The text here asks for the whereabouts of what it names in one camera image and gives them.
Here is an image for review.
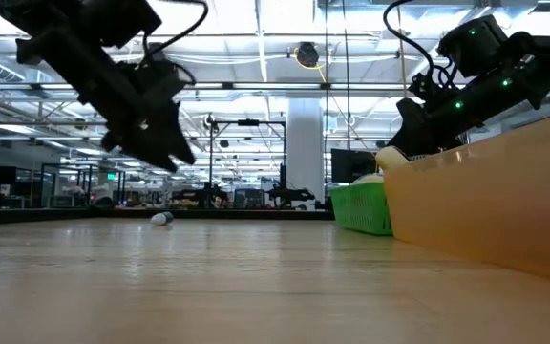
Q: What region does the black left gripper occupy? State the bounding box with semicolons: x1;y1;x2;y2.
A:
100;59;198;174

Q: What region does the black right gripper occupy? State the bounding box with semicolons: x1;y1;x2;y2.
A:
387;90;481;157

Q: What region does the green plastic bin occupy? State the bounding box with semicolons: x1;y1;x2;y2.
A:
328;182;394;237

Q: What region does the small white grey ball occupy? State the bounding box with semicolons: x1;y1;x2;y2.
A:
149;211;175;227

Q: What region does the white pillar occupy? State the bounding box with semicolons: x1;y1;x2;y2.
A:
286;98;326;204

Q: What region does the orange plastic bin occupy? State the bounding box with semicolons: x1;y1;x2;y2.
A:
383;108;550;288

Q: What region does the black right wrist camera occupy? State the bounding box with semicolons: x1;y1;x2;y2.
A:
407;71;448;104

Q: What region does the black hanging cable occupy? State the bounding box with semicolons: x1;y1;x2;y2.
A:
340;0;352;153

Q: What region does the black background rig frame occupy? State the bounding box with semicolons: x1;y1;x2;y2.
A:
207;118;288;211

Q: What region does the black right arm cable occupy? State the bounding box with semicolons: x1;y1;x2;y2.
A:
382;0;436;73

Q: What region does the black ceiling cable reel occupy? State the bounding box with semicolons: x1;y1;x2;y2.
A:
295;41;321;69

